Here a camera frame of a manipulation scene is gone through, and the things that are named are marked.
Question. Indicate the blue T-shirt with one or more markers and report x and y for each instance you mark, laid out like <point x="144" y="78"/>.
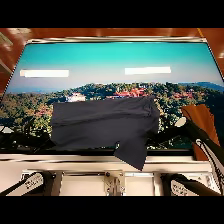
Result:
<point x="100" y="123"/>

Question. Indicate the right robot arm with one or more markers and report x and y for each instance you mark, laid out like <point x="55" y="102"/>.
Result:
<point x="200" y="134"/>

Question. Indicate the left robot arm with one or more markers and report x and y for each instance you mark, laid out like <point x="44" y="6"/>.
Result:
<point x="30" y="185"/>

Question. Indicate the brown garment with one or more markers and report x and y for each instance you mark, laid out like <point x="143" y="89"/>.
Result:
<point x="200" y="116"/>

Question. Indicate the silver frame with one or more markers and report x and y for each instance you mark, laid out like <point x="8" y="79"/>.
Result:
<point x="83" y="164"/>

